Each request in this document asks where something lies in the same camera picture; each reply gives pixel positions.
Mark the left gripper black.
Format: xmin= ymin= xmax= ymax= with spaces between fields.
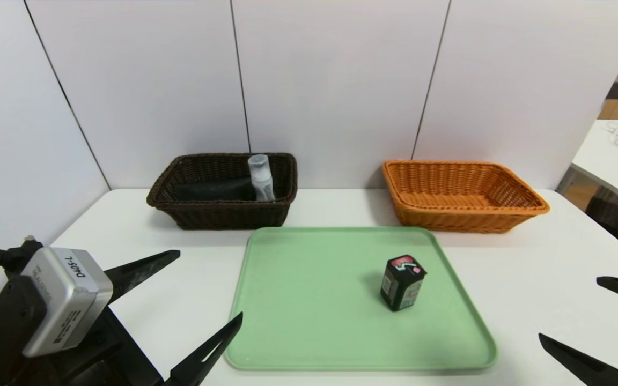
xmin=32 ymin=249 xmax=244 ymax=386

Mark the black soft glasses case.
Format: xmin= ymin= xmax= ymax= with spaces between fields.
xmin=173 ymin=177 xmax=257 ymax=202

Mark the white plastic bottle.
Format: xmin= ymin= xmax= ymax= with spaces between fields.
xmin=247 ymin=154 xmax=276 ymax=202

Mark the small black drink carton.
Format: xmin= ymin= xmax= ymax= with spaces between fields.
xmin=379 ymin=255 xmax=428 ymax=313

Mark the dark brown wicker basket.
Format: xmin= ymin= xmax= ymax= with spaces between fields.
xmin=145 ymin=153 xmax=298 ymax=232

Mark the orange wicker basket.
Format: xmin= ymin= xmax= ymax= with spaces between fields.
xmin=382 ymin=160 xmax=551 ymax=234

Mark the light green plastic tray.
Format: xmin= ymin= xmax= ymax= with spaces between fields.
xmin=223 ymin=226 xmax=498 ymax=372

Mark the white side table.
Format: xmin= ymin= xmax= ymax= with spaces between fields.
xmin=555 ymin=119 xmax=618 ymax=211

